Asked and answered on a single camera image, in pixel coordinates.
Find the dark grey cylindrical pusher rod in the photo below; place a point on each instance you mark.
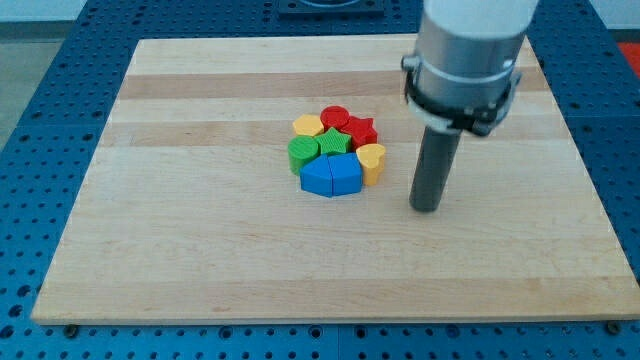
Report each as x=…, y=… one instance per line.
x=434, y=162

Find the green star block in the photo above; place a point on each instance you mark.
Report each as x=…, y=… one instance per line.
x=333, y=142

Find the red star block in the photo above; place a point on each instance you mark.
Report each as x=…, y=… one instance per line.
x=361, y=131

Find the red cylinder block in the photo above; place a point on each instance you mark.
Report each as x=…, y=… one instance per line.
x=334, y=117

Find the light wooden board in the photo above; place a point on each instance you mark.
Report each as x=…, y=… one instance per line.
x=189, y=214

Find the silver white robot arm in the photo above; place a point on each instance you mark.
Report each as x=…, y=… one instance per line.
x=460, y=77

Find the yellow pentagon block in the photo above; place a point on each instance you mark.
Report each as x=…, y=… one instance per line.
x=308, y=125

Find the blue quarter-round block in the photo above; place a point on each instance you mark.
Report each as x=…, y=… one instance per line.
x=316, y=177

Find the blue pentagon block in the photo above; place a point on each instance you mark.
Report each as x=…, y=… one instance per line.
x=346, y=174

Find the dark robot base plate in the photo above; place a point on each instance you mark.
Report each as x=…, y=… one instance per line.
x=331, y=8

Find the green cylinder block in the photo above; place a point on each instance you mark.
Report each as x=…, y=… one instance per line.
x=302, y=149

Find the yellow heart block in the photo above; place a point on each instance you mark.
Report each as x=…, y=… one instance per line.
x=372, y=160

